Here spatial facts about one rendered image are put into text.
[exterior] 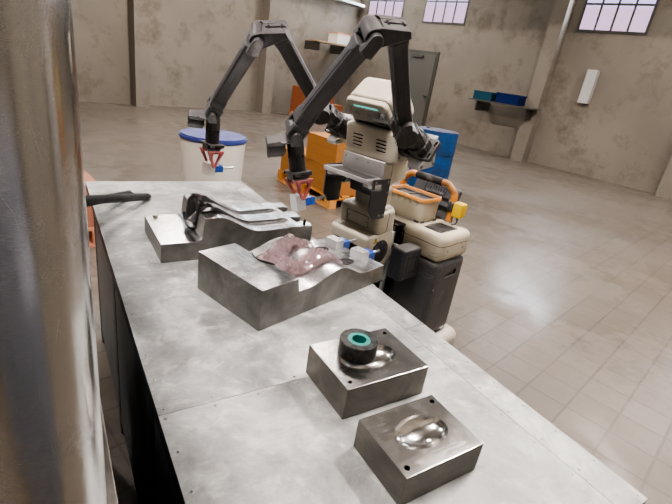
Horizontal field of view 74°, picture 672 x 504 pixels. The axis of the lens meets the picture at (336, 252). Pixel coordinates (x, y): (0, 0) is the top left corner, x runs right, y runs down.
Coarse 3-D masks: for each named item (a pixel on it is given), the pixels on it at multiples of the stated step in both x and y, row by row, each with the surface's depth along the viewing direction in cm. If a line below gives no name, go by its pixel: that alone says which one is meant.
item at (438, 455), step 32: (384, 416) 77; (416, 416) 79; (448, 416) 80; (384, 448) 71; (416, 448) 74; (448, 448) 73; (480, 448) 75; (384, 480) 71; (416, 480) 68; (448, 480) 74
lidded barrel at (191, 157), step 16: (192, 128) 404; (192, 144) 371; (224, 144) 372; (240, 144) 386; (192, 160) 377; (208, 160) 375; (224, 160) 380; (240, 160) 394; (192, 176) 384; (208, 176) 381; (224, 176) 386; (240, 176) 405
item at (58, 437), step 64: (0, 0) 13; (64, 0) 15; (0, 64) 14; (64, 64) 16; (0, 128) 15; (64, 128) 16; (0, 192) 15; (64, 192) 17; (0, 256) 16; (64, 256) 18; (0, 320) 17; (64, 320) 19; (0, 384) 18; (64, 384) 20; (0, 448) 19; (64, 448) 21
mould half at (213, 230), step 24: (144, 216) 149; (168, 216) 151; (216, 216) 136; (240, 216) 154; (264, 216) 158; (288, 216) 160; (168, 240) 133; (192, 240) 136; (216, 240) 138; (240, 240) 142; (264, 240) 147
